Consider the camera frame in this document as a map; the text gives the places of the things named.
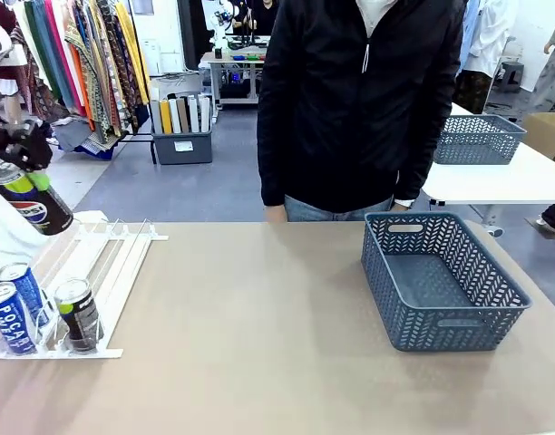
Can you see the blue-grey plastic basket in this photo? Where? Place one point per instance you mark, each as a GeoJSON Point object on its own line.
{"type": "Point", "coordinates": [477, 140]}
{"type": "Point", "coordinates": [422, 285]}

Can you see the cardboard box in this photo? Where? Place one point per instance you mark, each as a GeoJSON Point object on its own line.
{"type": "Point", "coordinates": [547, 131]}

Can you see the white cloth cover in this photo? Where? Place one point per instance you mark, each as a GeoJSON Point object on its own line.
{"type": "Point", "coordinates": [10, 240]}

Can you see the person in black jacket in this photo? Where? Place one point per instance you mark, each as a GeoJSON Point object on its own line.
{"type": "Point", "coordinates": [350, 113]}

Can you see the blue Pocari Sweat can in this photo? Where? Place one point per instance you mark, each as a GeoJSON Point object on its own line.
{"type": "Point", "coordinates": [30, 287]}
{"type": "Point", "coordinates": [7, 324]}

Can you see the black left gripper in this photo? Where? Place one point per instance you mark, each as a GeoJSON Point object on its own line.
{"type": "Point", "coordinates": [23, 145]}

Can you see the folded fabrics pile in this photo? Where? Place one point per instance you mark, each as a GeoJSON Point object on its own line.
{"type": "Point", "coordinates": [89, 140]}

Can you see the hanging white garment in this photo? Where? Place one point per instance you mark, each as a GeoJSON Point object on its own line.
{"type": "Point", "coordinates": [490, 36]}

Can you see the white floor appliance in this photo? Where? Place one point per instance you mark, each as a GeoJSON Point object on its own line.
{"type": "Point", "coordinates": [150, 56]}

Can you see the white side table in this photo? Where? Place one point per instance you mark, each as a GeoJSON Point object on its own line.
{"type": "Point", "coordinates": [509, 181]}

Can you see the person's left forearm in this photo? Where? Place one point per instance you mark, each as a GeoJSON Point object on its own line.
{"type": "Point", "coordinates": [418, 172]}

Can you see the yellow fabric roll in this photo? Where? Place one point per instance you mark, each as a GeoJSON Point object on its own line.
{"type": "Point", "coordinates": [166, 117]}

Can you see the grey workbench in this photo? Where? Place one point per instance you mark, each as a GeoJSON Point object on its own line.
{"type": "Point", "coordinates": [234, 61]}

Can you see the white fabric roll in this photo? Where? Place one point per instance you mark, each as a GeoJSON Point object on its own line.
{"type": "Point", "coordinates": [194, 114]}
{"type": "Point", "coordinates": [205, 113]}
{"type": "Point", "coordinates": [175, 115]}

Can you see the grey storage bin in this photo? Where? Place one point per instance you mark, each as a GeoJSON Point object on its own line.
{"type": "Point", "coordinates": [182, 147]}

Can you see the rack of colourful hanging fabrics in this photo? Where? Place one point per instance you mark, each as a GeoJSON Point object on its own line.
{"type": "Point", "coordinates": [91, 59]}

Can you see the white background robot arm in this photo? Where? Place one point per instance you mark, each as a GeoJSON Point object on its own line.
{"type": "Point", "coordinates": [221, 22]}

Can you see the person's right forearm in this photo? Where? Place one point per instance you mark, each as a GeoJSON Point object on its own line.
{"type": "Point", "coordinates": [273, 167]}

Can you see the mannequin in grey dress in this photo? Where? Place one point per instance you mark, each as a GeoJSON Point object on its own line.
{"type": "Point", "coordinates": [552, 77]}

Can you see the grey plastic stool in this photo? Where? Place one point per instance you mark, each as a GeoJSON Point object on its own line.
{"type": "Point", "coordinates": [511, 74]}

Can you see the person's left hand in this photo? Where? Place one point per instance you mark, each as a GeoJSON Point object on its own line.
{"type": "Point", "coordinates": [399, 207]}

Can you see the person's right hand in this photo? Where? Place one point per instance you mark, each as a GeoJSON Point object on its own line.
{"type": "Point", "coordinates": [275, 214]}

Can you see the grey fabric roll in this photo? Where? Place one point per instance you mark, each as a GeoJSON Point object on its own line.
{"type": "Point", "coordinates": [155, 117]}

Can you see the brown fabric roll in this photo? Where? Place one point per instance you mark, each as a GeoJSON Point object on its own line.
{"type": "Point", "coordinates": [183, 115]}

